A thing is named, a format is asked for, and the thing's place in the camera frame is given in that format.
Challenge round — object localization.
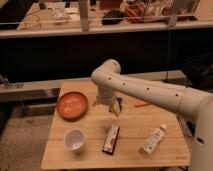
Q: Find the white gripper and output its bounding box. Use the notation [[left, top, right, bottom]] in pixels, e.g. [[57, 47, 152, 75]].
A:
[[92, 87, 121, 117]]

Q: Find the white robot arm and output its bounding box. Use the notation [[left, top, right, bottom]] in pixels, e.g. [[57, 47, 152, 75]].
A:
[[91, 59, 213, 171]]

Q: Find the blue sponge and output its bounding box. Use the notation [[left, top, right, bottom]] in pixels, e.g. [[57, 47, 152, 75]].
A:
[[116, 96, 122, 113]]

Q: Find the black rectangular candy box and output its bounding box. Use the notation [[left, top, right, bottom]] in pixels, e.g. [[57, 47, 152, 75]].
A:
[[102, 125, 120, 155]]

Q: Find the orange wooden bowl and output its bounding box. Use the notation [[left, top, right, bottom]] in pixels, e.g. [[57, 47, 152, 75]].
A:
[[56, 92, 88, 120]]

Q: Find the orange carrot toy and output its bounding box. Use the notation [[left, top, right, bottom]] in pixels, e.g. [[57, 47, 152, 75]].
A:
[[134, 102, 151, 108]]

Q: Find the white paper cup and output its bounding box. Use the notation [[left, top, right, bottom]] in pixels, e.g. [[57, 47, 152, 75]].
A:
[[64, 129, 85, 154]]

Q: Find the white tube with cap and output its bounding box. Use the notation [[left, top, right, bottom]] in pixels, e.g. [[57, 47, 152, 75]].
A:
[[139, 124, 167, 155]]

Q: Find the black cap on shelf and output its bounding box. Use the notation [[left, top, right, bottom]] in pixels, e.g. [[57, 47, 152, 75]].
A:
[[101, 10, 124, 25]]

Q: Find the red cluttered item on shelf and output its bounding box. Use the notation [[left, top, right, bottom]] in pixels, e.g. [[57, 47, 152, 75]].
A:
[[124, 4, 146, 23]]

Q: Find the metal rail beam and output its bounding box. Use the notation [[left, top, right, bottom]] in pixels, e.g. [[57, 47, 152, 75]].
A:
[[0, 70, 186, 103]]

